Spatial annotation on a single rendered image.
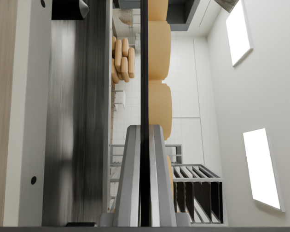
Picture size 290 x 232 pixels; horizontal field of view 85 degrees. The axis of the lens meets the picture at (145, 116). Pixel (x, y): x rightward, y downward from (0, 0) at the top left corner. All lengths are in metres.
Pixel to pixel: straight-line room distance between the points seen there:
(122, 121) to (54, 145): 4.19
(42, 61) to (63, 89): 0.17
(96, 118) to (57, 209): 0.21
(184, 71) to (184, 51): 0.71
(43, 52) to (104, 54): 0.30
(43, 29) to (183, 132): 4.40
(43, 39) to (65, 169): 0.25
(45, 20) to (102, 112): 0.28
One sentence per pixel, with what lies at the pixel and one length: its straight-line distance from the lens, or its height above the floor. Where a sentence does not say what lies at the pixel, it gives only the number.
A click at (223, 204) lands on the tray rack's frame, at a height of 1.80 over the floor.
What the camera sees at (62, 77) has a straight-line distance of 0.35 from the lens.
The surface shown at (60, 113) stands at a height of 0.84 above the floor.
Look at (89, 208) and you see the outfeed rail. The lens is 0.49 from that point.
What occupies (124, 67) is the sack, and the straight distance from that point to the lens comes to 3.96.
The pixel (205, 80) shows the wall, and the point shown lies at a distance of 5.18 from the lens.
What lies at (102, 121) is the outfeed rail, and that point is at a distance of 0.43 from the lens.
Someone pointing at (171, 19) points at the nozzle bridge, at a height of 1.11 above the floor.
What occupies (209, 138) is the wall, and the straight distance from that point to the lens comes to 4.71.
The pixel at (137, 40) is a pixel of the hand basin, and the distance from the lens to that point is 5.17.
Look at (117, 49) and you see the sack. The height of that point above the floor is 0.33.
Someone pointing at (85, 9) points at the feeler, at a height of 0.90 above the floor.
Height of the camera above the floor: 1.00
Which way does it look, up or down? level
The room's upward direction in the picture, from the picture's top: 90 degrees clockwise
